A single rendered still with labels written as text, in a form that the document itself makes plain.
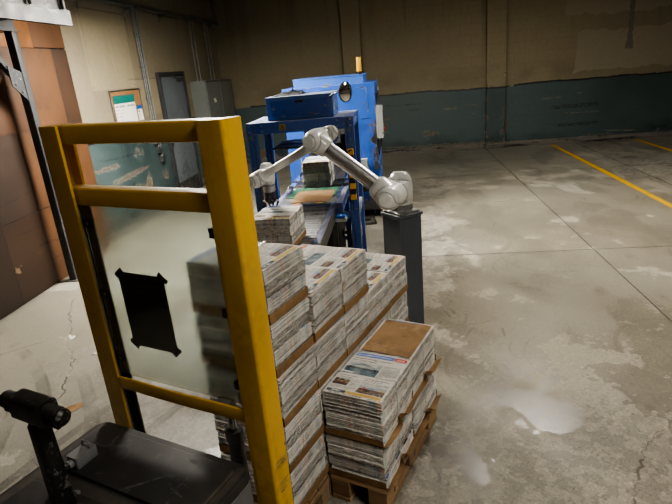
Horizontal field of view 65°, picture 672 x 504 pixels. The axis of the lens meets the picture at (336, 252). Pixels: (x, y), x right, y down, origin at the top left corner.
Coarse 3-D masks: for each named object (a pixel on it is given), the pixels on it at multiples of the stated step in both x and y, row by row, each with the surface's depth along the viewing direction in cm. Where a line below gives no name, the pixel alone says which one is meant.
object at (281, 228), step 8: (256, 216) 366; (264, 216) 364; (272, 216) 361; (280, 216) 359; (288, 216) 357; (256, 224) 358; (264, 224) 357; (272, 224) 356; (280, 224) 355; (288, 224) 354; (296, 224) 369; (264, 232) 358; (272, 232) 357; (280, 232) 356; (288, 232) 355; (296, 232) 367; (264, 240) 361; (272, 240) 359; (280, 240) 358; (288, 240) 357
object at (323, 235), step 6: (336, 204) 478; (330, 210) 456; (336, 210) 476; (330, 216) 437; (324, 222) 422; (330, 222) 430; (324, 228) 406; (330, 228) 430; (318, 234) 392; (324, 234) 395; (330, 234) 428; (318, 240) 379; (324, 240) 393
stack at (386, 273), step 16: (368, 256) 330; (384, 256) 328; (400, 256) 325; (368, 272) 304; (384, 272) 304; (400, 272) 320; (384, 288) 296; (400, 288) 321; (368, 304) 278; (384, 304) 300; (400, 304) 325; (352, 320) 262; (368, 320) 281; (336, 336) 248; (352, 336) 264; (368, 336) 284; (320, 352) 235; (336, 352) 249; (352, 352) 267; (320, 368) 237; (320, 400) 239
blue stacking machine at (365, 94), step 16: (304, 80) 681; (320, 80) 679; (336, 80) 677; (352, 80) 675; (368, 80) 748; (352, 96) 672; (368, 96) 670; (368, 112) 676; (368, 128) 683; (384, 128) 694; (336, 144) 798; (368, 144) 690; (368, 160) 697; (368, 192) 711; (368, 208) 719
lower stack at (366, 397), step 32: (384, 320) 297; (416, 352) 262; (352, 384) 239; (384, 384) 237; (416, 384) 268; (352, 416) 234; (384, 416) 230; (416, 416) 270; (352, 448) 240; (384, 448) 234; (416, 448) 275; (352, 480) 246; (384, 480) 238
